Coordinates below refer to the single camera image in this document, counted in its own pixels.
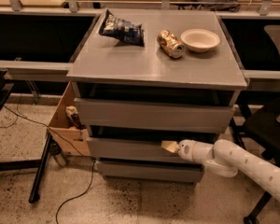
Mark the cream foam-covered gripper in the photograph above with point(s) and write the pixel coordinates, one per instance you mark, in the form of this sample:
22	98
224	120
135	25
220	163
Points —
187	149

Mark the grey drawer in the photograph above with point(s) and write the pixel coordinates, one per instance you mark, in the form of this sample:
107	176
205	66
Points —
130	150
171	172
154	116

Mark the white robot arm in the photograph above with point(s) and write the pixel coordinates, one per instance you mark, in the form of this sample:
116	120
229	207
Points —
227	159

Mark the grey bottom drawer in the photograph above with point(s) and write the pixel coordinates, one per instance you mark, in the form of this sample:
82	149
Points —
171	172

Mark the grey drawer cabinet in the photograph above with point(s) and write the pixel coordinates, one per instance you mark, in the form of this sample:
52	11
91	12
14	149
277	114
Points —
132	98

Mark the grey top drawer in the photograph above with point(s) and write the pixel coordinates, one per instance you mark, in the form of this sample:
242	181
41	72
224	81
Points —
154	116

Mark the black office chair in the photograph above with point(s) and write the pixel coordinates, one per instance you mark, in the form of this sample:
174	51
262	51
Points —
264	128

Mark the cardboard box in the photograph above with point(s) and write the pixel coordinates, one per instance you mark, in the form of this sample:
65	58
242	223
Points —
71	140

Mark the gold soda can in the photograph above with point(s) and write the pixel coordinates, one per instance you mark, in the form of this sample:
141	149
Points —
170	44

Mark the snack bag in box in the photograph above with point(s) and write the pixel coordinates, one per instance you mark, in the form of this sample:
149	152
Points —
72	114

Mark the white paper bowl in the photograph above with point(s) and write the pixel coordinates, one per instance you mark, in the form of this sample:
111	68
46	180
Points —
200	40

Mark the metal bottle on floor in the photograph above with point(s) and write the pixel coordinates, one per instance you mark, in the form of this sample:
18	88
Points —
57	154

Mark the blue chip bag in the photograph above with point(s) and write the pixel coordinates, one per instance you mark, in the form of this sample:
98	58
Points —
122	30

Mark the black table leg frame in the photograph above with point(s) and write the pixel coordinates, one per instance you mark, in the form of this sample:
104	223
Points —
40	164

